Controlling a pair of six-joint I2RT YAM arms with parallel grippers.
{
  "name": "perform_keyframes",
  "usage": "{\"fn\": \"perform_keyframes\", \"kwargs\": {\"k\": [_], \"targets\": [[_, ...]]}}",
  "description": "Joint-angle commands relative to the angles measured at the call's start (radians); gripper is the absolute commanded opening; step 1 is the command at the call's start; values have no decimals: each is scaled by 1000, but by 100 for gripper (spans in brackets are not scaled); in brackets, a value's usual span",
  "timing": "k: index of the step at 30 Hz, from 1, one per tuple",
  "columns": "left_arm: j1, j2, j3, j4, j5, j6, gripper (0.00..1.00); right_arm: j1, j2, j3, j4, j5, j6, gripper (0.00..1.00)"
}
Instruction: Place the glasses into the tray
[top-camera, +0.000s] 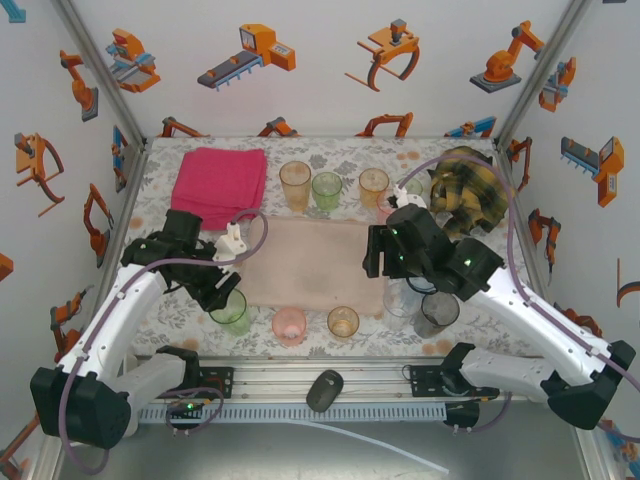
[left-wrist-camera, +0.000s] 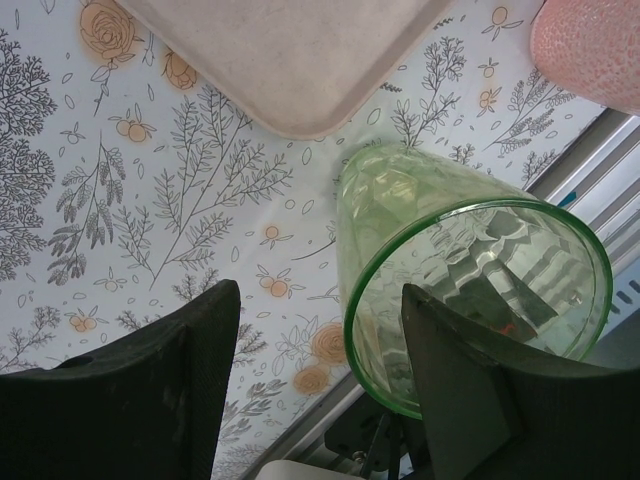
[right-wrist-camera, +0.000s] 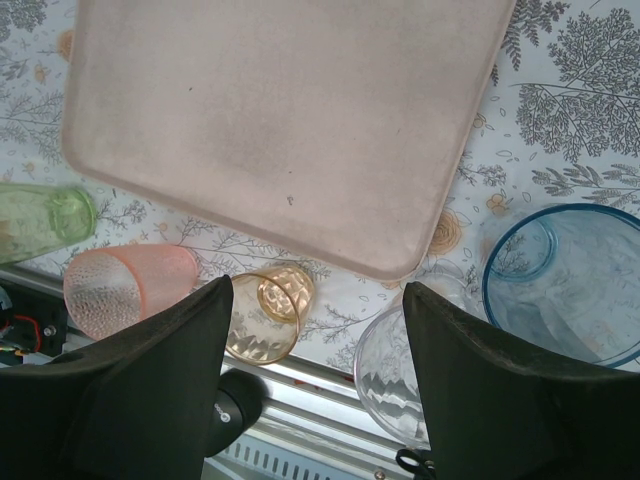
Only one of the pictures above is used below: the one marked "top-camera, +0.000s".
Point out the large green glass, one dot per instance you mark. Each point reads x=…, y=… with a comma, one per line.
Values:
x=232, y=320

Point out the pink glass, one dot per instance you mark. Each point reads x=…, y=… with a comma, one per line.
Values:
x=386, y=210
x=289, y=327

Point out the clear glass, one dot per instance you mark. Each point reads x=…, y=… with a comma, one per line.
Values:
x=396, y=312

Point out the small green glass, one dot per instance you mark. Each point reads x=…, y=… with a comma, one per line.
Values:
x=417, y=185
x=327, y=195

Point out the short orange glass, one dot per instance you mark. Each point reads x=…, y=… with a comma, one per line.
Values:
x=343, y=325
x=372, y=190

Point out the smoky grey glass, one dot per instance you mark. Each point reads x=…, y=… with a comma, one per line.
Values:
x=437, y=317

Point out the tall orange glass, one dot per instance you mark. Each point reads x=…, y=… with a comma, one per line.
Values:
x=295, y=190

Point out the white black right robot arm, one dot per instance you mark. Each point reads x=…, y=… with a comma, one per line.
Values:
x=550, y=327

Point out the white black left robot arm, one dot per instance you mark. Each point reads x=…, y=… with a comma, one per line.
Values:
x=130, y=295

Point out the beige plastic tray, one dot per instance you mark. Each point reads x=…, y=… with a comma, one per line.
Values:
x=310, y=265

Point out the yellow black plaid cloth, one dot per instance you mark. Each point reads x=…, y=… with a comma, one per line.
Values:
x=470, y=190

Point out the pink folded towel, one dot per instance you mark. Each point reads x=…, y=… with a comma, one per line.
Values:
x=220, y=180

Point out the floral tablecloth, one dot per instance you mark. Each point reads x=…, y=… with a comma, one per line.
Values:
x=350, y=155

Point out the dark grey computer mouse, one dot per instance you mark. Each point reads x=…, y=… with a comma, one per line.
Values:
x=325, y=391

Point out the thin white tube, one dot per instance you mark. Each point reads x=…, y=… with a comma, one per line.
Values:
x=400, y=452

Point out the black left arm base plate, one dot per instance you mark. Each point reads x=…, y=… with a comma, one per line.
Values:
x=215, y=382

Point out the aluminium table rail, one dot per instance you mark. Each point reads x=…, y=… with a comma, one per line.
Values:
x=280, y=385

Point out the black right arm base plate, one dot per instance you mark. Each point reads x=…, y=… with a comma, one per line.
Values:
x=425, y=382

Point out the aluminium frame post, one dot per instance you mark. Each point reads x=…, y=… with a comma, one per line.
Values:
x=95, y=65
x=540, y=70

